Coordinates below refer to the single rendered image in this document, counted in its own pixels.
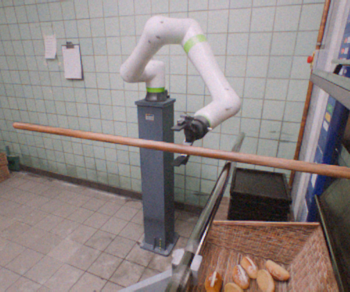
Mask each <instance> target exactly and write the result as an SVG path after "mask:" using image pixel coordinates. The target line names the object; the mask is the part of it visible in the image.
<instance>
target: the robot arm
mask: <svg viewBox="0 0 350 292"><path fill-rule="evenodd" d="M169 44H178V45H181V46H182V48H183V49H184V52H185V53H186V54H187V56H188V59H189V60H190V61H191V63H192V64H193V65H194V67H195V68H196V71H197V72H198V73H199V74H200V77H201V78H202V79H203V82H204V84H205V85H206V87H207V89H208V92H209V94H210V95H211V97H212V102H211V103H210V104H209V105H207V106H205V107H204V108H202V109H200V110H198V111H197V112H196V113H195V114H194V116H193V117H192V116H189V115H188V114H182V113H181V115H180V117H181V119H177V125H174V126H173V127H172V128H171V131H181V129H184V134H185V140H184V142H183V144H184V145H187V146H193V142H194V141H196V140H199V139H201V138H203V137H204V136H205V135H206V134H207V133H208V132H210V131H212V130H213V129H214V128H215V127H217V126H219V125H220V124H221V123H222V122H225V120H227V119H229V118H231V117H233V116H234V115H236V114H238V112H239V111H240V107H241V101H240V98H239V97H238V95H237V94H236V92H235V91H234V90H233V89H232V87H231V86H230V84H229V83H228V81H227V79H226V78H225V76H224V74H223V72H222V71H221V69H220V67H219V64H218V63H217V61H216V60H215V56H214V53H213V51H212V49H211V46H210V43H209V42H208V41H207V38H206V37H205V35H204V34H203V31H202V29H201V27H200V26H199V24H198V22H197V21H196V20H193V19H190V18H188V19H175V18H170V17H161V16H154V17H151V18H150V19H149V20H148V21H147V22H146V26H145V28H144V31H143V33H142V37H141V38H140V41H139V42H138V44H137V46H136V48H135V49H134V50H133V53H132V54H131V55H130V56H129V58H128V59H127V60H126V62H124V63H123V64H122V66H121V68H120V75H121V78H122V79H123V80H124V81H125V82H127V83H145V88H146V90H147V93H146V96H145V98H144V100H145V101H146V102H165V101H167V98H169V95H168V90H166V89H165V64H164V63H163V62H162V61H160V60H152V58H153V56H155V54H156V53H157V52H158V51H159V50H160V49H161V48H162V47H163V46H164V45H169ZM189 157H190V155H188V154H181V155H180V156H177V157H176V159H175V160H174V161H173V162H172V163H171V166H175V167H180V166H181V165H186V164H187V162H188V161H189Z"/></svg>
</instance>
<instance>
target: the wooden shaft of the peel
mask: <svg viewBox="0 0 350 292"><path fill-rule="evenodd" d="M13 127H14V128H15V129H21V130H25V131H36V132H40V133H47V134H52V135H60V136H67V137H71V138H82V139H87V140H94V141H98V142H107V143H114V144H118V145H125V146H134V147H141V148H145V149H152V150H160V151H165V152H172V153H177V154H188V155H193V156H200V157H204V158H208V159H219V160H224V161H231V162H239V163H247V164H251V165H262V166H267V167H271V168H278V169H282V170H293V171H297V172H305V173H313V174H317V175H324V176H328V177H339V178H344V179H350V168H346V167H342V166H336V165H324V164H320V163H311V162H307V161H295V160H290V159H282V158H274V157H268V156H261V155H255V154H243V153H239V152H230V151H226V150H217V149H209V148H204V147H196V146H187V145H178V144H174V143H166V142H156V141H152V140H143V139H139V138H127V137H121V136H114V135H108V134H100V133H92V132H87V131H75V130H70V129H62V128H58V127H46V126H40V125H36V124H24V123H19V122H15V123H14V124H13Z"/></svg>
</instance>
